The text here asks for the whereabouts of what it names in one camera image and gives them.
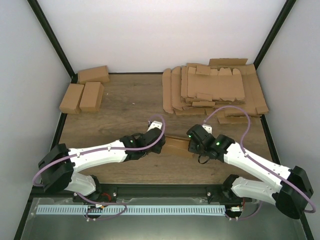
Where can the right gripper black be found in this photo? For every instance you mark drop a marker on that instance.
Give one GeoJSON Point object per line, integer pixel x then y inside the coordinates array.
{"type": "Point", "coordinates": [191, 147]}

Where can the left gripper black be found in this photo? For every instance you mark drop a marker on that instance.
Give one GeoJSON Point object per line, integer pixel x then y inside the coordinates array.
{"type": "Point", "coordinates": [158, 148]}

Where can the cardboard box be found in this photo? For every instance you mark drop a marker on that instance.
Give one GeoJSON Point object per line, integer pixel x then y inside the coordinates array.
{"type": "Point", "coordinates": [177, 146]}
{"type": "Point", "coordinates": [96, 74]}
{"type": "Point", "coordinates": [71, 101]}
{"type": "Point", "coordinates": [91, 97]}

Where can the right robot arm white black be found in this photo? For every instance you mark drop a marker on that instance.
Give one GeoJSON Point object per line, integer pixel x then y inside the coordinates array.
{"type": "Point", "coordinates": [271, 176]}

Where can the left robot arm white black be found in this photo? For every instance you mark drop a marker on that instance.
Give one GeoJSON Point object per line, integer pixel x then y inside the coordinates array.
{"type": "Point", "coordinates": [61, 168]}

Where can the folded cardboard box back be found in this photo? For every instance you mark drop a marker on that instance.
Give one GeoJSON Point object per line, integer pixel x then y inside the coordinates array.
{"type": "Point", "coordinates": [96, 74]}

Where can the stack of flat cardboard sheets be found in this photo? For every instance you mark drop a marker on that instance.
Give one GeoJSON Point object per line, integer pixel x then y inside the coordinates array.
{"type": "Point", "coordinates": [228, 84]}

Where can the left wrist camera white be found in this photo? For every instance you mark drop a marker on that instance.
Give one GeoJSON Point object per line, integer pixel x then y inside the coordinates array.
{"type": "Point", "coordinates": [154, 125]}

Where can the black aluminium frame rail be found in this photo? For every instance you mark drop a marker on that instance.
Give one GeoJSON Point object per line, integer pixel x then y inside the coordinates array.
{"type": "Point", "coordinates": [212, 193]}

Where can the light blue slotted cable duct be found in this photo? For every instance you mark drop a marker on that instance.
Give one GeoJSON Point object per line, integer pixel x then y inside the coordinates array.
{"type": "Point", "coordinates": [133, 210]}

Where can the right black corner post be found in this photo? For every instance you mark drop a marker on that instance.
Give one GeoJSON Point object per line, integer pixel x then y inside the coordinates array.
{"type": "Point", "coordinates": [277, 25]}

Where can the black corner post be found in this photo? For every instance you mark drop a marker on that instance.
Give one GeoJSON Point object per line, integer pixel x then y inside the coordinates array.
{"type": "Point", "coordinates": [277, 25]}
{"type": "Point", "coordinates": [42, 19]}

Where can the left black corner post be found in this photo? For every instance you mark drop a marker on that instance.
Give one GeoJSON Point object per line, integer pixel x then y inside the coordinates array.
{"type": "Point", "coordinates": [42, 19]}

